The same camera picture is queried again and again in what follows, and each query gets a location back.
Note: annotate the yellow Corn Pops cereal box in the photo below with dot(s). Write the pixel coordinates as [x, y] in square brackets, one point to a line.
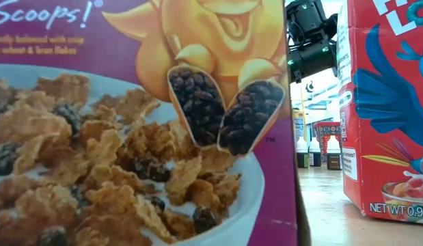
[298, 124]

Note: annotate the red lidded spice container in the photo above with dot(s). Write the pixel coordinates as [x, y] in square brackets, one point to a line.
[328, 130]

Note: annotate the small white-capped dropper bottle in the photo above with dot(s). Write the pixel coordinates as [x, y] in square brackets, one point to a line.
[314, 153]
[302, 153]
[334, 155]

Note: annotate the red Froot Loops cereal box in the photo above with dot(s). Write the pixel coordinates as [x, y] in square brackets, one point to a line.
[385, 136]

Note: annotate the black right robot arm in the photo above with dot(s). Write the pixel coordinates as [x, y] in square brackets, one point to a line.
[305, 20]

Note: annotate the Raisin Bran cereal box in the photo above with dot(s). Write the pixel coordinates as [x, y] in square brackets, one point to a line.
[95, 136]

